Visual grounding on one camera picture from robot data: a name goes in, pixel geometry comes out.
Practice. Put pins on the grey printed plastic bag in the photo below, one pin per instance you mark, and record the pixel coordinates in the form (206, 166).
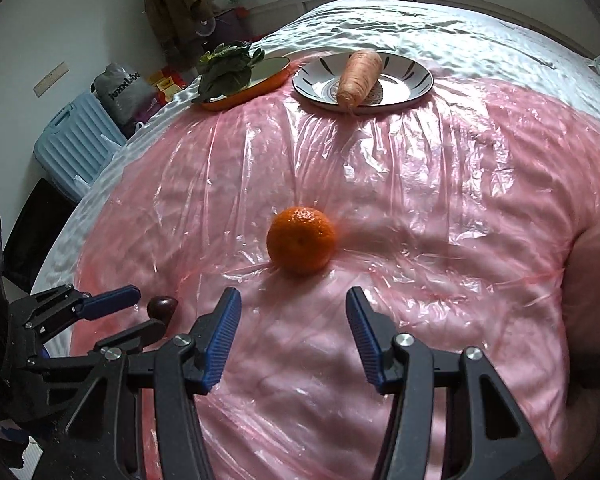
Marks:
(122, 90)

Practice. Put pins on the pale orange carrot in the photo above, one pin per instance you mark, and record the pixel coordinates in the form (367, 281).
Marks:
(357, 80)

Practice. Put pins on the green leafy vegetable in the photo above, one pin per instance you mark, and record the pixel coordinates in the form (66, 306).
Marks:
(225, 72)

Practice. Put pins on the purple bag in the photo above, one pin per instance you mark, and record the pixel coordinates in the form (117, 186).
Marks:
(232, 25)

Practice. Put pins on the white black-striped plate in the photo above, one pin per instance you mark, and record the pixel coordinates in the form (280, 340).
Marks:
(405, 80)

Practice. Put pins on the light blue ribbed suitcase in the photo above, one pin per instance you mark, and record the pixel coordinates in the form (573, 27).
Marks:
(75, 145)

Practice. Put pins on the orange oval plate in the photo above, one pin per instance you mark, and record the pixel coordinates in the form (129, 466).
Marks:
(270, 77)

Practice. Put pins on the wooden ruler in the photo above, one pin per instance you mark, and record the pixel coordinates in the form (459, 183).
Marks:
(51, 78)

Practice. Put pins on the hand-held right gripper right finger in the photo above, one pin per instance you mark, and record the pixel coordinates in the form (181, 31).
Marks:
(365, 335)

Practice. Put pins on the hanging olive brown coat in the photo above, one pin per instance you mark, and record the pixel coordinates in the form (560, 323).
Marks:
(175, 0)

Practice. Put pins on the pink plastic sheet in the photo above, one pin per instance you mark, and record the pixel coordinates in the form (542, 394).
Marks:
(430, 185)

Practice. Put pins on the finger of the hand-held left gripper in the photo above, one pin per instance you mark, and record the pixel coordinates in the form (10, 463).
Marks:
(135, 335)
(110, 301)

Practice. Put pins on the white bed sheet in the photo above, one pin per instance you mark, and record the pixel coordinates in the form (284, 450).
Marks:
(430, 25)

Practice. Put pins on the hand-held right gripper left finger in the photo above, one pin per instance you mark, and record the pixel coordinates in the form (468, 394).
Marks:
(222, 330)

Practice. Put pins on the red and yellow box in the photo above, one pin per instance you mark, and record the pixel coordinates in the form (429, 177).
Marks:
(167, 85)

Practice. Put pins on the large bumpy orange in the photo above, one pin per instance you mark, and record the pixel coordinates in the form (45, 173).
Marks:
(301, 240)

